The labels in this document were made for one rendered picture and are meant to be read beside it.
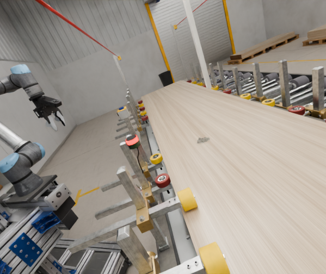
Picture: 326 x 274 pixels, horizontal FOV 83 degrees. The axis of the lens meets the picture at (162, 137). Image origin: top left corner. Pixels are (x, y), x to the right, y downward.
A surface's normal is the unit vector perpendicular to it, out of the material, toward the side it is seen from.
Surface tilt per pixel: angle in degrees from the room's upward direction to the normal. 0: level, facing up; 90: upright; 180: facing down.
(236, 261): 0
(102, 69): 90
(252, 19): 90
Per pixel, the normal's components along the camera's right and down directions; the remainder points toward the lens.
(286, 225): -0.36, -0.85
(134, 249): 0.17, 0.36
